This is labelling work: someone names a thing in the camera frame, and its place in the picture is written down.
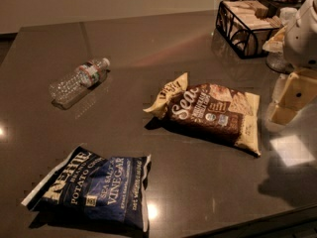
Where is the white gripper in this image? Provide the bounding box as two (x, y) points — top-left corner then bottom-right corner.
(264, 0), (317, 133)

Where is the clear plastic water bottle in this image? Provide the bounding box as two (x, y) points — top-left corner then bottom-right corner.
(49, 58), (110, 106)

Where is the brown chip bag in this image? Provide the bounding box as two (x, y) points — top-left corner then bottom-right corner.
(145, 72), (261, 157)

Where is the blue kettle chip bag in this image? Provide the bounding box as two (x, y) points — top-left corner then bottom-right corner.
(22, 147), (151, 232)

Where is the wire mesh cup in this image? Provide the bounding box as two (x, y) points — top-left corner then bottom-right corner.
(265, 52), (293, 74)

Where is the black wire napkin basket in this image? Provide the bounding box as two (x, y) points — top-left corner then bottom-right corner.
(216, 0), (282, 59)

